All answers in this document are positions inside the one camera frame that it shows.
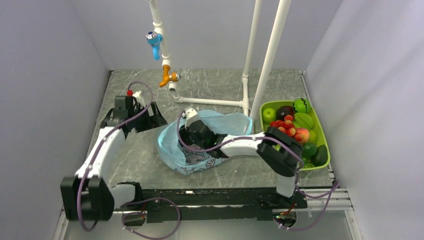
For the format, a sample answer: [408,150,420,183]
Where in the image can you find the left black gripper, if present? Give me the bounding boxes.
[129,102,168,134]

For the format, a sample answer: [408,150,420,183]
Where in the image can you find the light blue plastic bag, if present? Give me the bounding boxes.
[157,109,253,175]

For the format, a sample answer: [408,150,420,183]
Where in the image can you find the fake green starfruit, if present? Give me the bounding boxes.
[294,112,315,130]

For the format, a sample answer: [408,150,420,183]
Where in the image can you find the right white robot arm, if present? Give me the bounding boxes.
[177,120,304,208]

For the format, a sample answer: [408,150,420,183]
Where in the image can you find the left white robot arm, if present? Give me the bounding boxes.
[60,95,168,221]

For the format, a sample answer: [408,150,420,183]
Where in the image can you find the fake green apple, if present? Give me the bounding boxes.
[261,107,277,124]

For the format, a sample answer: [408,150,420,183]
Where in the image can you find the fake dark purple fruit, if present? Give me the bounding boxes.
[275,105,294,121]

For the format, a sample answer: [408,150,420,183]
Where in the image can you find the fake peach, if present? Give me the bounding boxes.
[294,127,310,144]

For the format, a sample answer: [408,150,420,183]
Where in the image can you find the fake watermelon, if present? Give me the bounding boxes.
[292,98,312,114]

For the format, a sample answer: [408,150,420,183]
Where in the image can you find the fake green grapes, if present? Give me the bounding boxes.
[302,158,315,169]

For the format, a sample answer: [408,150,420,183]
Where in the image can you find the fake pale green pear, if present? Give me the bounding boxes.
[308,129,318,144]

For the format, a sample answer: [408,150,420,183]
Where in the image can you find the fake avocado dark green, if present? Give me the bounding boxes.
[311,145,328,167]

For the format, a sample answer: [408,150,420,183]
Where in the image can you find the orange plastic tap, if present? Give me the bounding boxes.
[159,65,181,88]

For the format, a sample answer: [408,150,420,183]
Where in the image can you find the blue plastic tap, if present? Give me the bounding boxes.
[145,31,163,61]

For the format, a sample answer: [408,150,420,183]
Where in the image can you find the green plastic basket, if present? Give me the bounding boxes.
[259,100,331,171]

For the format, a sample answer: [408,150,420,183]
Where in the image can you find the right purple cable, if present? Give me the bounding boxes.
[176,110,340,232]

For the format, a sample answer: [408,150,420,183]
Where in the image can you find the purple cable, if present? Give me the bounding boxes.
[176,110,340,232]
[76,81,182,240]

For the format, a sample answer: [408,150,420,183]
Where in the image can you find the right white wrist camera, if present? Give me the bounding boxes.
[182,107,199,128]

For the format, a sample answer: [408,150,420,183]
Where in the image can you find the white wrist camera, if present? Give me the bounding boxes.
[182,107,199,128]
[126,89,146,108]

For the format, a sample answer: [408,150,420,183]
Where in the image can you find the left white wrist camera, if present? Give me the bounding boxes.
[126,89,146,108]

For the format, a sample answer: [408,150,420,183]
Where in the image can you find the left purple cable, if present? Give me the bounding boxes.
[76,81,182,240]

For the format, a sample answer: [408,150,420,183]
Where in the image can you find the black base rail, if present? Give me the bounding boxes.
[120,187,308,223]

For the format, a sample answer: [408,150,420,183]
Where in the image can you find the white PVC pipe frame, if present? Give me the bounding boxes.
[148,0,291,119]

